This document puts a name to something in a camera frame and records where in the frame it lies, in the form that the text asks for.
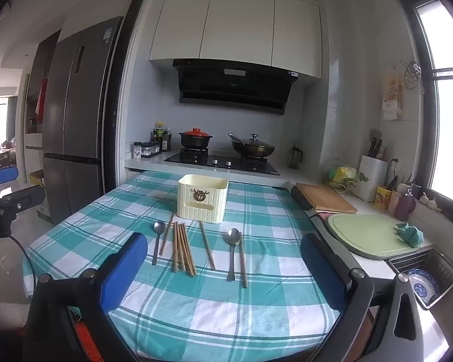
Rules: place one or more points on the teal dish cloth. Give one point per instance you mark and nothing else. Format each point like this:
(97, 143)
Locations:
(410, 235)

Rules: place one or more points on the purple cup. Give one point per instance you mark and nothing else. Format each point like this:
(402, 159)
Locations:
(405, 208)

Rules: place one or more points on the grey steel refrigerator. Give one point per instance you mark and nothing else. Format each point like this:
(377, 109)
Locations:
(79, 120)

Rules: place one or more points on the red hanging cloth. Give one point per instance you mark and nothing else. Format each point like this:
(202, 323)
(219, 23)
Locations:
(41, 96)

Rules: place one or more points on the wooden chopstick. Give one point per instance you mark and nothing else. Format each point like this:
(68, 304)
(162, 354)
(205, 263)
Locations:
(186, 249)
(166, 233)
(189, 249)
(207, 246)
(178, 247)
(242, 260)
(181, 247)

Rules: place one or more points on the printed wall hanging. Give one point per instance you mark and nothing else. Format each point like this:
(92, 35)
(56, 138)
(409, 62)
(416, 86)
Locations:
(393, 98)

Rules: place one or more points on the green cutting board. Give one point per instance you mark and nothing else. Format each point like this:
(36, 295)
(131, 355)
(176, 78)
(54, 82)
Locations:
(366, 235)

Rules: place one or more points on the black clay pot red lid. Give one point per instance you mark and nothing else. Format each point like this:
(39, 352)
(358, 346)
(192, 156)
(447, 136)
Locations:
(195, 139)

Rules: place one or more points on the white wall cabinet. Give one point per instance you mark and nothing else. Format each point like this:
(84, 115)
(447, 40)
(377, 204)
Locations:
(238, 26)

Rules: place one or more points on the wok with glass lid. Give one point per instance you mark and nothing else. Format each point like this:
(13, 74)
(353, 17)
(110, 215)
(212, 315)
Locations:
(253, 149)

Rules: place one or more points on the metal spoon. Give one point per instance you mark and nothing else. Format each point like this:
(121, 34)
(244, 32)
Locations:
(159, 227)
(234, 236)

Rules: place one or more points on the steel sink basket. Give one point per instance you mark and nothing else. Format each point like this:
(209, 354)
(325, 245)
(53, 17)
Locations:
(443, 267)

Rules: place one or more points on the blue white bowl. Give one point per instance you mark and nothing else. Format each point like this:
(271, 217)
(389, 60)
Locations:
(422, 286)

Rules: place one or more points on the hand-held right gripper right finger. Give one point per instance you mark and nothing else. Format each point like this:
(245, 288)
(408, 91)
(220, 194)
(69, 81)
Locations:
(322, 271)

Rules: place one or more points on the black door frame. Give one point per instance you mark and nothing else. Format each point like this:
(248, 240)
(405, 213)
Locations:
(122, 83)

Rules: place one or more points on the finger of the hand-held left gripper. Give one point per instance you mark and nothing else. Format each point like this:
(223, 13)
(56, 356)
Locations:
(28, 197)
(2, 176)

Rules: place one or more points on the white spice jar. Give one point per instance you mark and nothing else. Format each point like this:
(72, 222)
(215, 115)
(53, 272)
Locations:
(137, 151)

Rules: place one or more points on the wooden cutting board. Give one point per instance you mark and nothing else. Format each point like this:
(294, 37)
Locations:
(326, 198)

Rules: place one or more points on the white knife block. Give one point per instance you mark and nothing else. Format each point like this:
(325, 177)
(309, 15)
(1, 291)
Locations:
(372, 179)

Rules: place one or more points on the cardboard box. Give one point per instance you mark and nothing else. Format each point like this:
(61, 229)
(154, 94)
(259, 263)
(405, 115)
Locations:
(37, 180)

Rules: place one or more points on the cream ribbed utensil holder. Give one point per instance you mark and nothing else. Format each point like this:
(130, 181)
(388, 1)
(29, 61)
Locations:
(202, 201)

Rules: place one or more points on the black framed window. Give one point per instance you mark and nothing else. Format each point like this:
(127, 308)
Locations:
(438, 71)

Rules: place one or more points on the teal checked tablecloth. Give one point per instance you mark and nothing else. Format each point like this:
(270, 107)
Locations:
(211, 320)

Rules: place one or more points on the black gas stove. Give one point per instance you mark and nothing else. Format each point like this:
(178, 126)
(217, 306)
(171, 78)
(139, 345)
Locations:
(222, 162)

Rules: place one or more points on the garlic bulbs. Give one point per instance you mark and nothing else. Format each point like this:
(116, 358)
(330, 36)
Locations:
(428, 201)

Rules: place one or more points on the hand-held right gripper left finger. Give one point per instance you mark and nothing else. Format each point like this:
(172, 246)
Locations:
(124, 267)

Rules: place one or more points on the dark glass pitcher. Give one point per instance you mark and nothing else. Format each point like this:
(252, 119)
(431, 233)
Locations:
(295, 157)

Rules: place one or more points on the yellow packet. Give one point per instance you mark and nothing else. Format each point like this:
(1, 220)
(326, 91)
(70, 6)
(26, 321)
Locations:
(382, 198)

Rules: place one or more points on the person's grey clothing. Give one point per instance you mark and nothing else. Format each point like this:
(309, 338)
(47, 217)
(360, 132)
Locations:
(5, 315)

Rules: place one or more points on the black range hood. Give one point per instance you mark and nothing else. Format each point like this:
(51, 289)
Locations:
(234, 86)

